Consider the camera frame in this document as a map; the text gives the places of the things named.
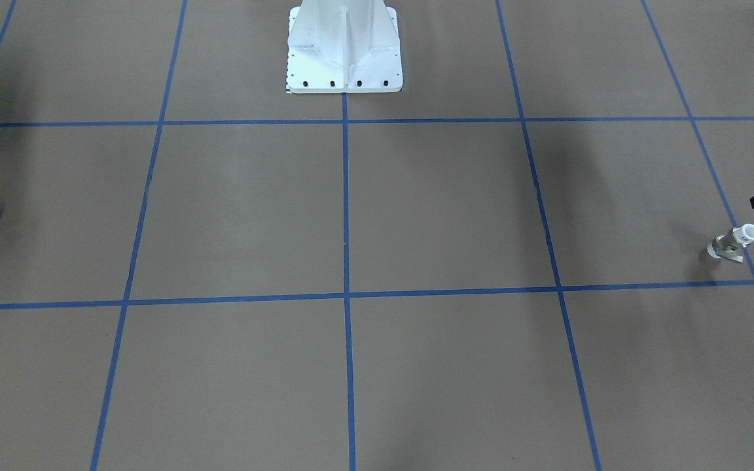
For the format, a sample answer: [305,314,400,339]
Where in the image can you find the white PPR valve with metal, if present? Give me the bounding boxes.
[706,223,754,264]

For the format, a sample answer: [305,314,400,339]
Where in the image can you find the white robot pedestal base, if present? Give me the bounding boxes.
[285,1,404,94]

